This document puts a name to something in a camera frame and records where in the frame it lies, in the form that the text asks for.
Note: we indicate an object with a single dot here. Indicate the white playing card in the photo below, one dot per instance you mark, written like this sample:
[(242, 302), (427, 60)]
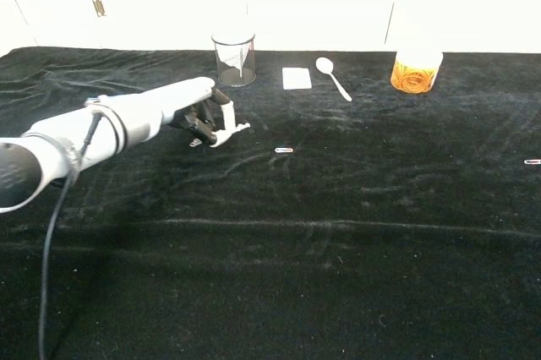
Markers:
[(296, 78)]

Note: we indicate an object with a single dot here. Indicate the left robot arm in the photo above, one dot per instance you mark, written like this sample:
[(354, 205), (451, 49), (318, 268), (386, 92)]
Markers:
[(63, 144)]

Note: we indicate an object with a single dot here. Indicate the small paper clip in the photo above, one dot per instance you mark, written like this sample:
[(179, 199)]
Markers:
[(533, 161), (284, 150)]

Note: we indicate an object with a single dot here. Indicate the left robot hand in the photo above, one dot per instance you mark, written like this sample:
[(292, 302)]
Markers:
[(181, 96)]

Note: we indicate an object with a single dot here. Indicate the clear jar of rubber bands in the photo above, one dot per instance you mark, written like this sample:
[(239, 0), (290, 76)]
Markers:
[(416, 79)]

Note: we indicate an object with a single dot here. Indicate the clear empty glass cup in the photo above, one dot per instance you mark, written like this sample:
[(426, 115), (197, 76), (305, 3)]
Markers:
[(249, 68)]

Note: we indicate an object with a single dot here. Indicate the white folded paper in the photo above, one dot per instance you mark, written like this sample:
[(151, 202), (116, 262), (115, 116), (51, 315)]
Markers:
[(230, 56)]

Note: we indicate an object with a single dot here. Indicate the metal screen hinge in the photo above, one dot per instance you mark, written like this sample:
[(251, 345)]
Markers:
[(98, 7)]

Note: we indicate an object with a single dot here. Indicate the white plastic spoon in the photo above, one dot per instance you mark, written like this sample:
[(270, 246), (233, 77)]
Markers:
[(324, 65)]

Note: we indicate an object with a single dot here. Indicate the black velvet tablecloth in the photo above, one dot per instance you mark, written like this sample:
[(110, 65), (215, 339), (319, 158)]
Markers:
[(296, 250)]

